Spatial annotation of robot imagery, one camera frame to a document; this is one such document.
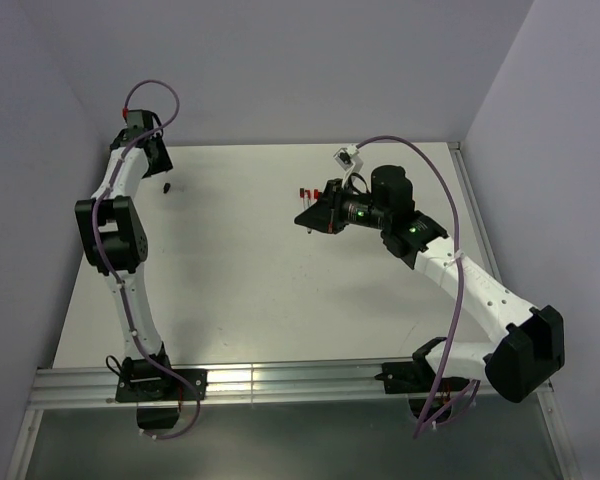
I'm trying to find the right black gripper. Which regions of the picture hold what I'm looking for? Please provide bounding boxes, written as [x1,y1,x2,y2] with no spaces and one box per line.
[295,178,390,234]

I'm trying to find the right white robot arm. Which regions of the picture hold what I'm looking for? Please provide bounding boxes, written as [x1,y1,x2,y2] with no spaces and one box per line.
[294,165,565,403]

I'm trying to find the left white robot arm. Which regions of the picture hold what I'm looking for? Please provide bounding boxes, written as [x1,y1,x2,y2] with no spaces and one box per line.
[75,109,175,399]

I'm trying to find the aluminium front rail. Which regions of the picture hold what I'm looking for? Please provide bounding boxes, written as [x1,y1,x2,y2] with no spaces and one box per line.
[26,359,389,410]

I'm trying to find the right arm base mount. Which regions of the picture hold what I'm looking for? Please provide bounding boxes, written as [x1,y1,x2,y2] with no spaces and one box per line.
[374,360,470,417]

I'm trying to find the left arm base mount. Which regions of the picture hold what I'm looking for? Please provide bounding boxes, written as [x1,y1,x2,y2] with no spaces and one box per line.
[107,356,208,434]

